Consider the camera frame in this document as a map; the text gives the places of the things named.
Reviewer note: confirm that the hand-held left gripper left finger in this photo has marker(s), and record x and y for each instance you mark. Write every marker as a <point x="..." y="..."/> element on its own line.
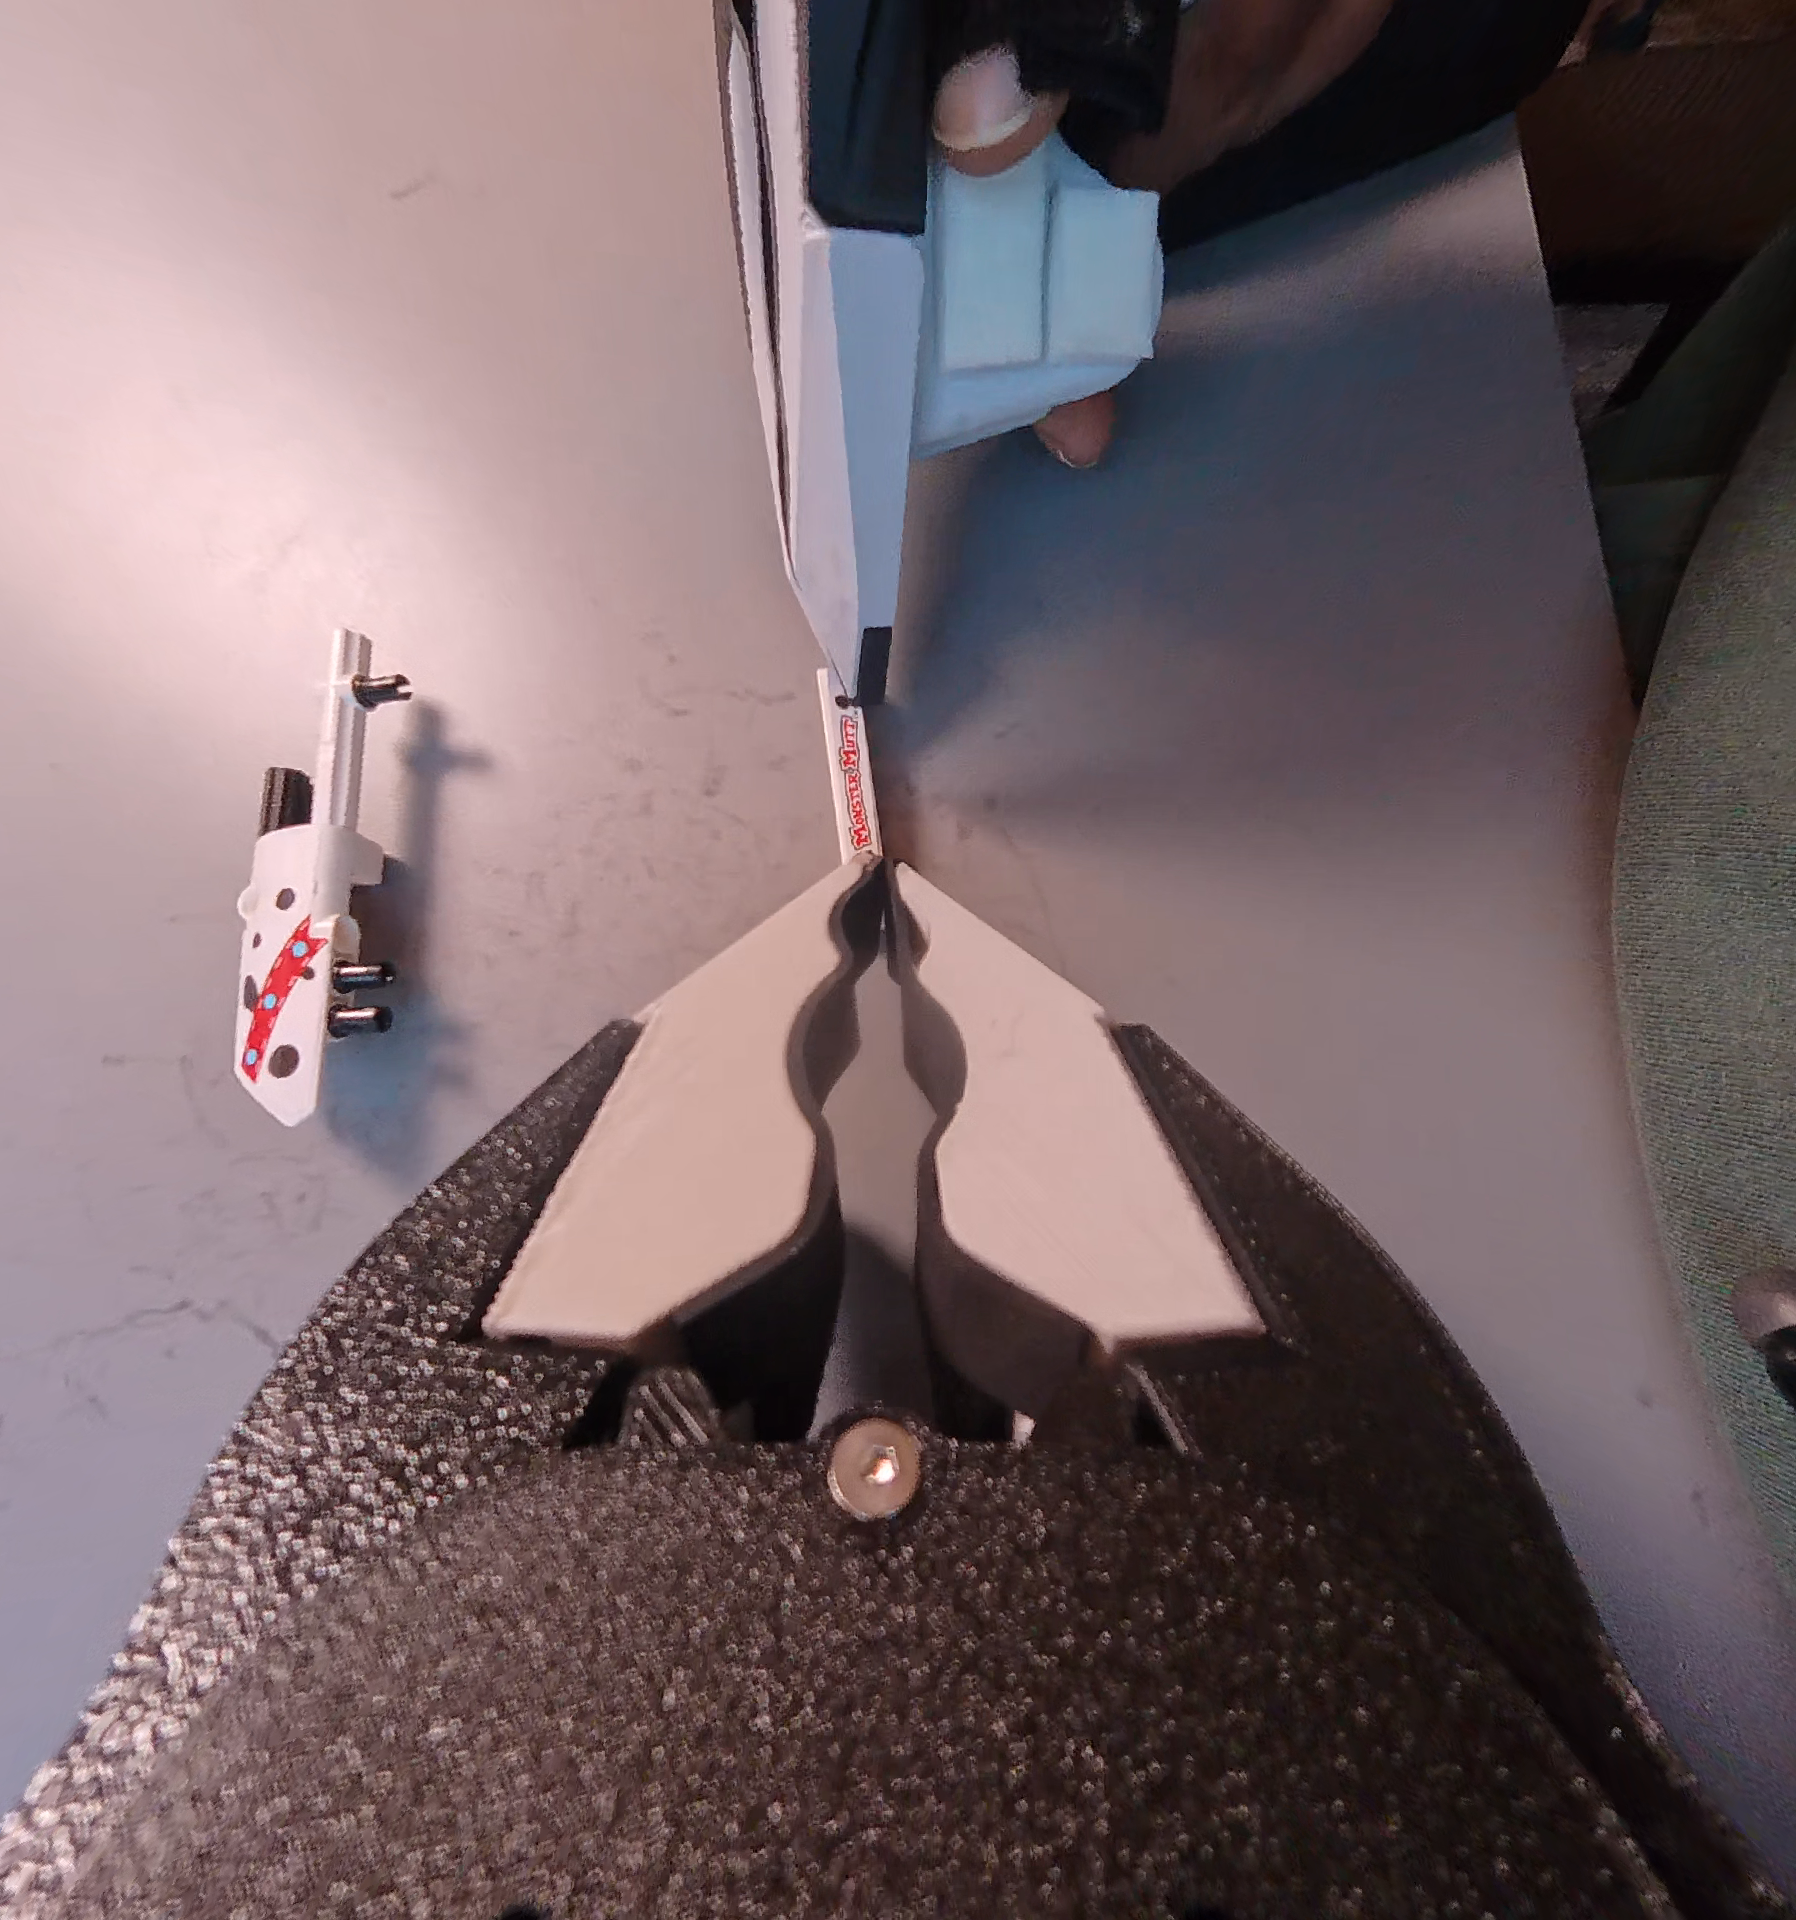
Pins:
<point x="688" y="1156"/>

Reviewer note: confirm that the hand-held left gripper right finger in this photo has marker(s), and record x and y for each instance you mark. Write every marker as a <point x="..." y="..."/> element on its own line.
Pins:
<point x="1093" y="1156"/>

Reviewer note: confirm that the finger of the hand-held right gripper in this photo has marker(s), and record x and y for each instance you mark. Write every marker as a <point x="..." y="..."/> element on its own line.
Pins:
<point x="849" y="421"/>

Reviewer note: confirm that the white beam with red label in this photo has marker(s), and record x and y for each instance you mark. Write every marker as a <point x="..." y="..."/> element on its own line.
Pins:
<point x="851" y="787"/>

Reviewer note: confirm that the white spotted toy brick assembly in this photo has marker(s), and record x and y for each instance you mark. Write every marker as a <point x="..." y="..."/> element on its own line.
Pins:
<point x="283" y="976"/>

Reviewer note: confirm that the grey desk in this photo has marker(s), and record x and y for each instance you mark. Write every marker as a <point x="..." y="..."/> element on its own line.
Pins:
<point x="389" y="302"/>

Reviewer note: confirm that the person's right hand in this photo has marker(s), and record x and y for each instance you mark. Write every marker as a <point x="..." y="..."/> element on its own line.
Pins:
<point x="1318" y="135"/>

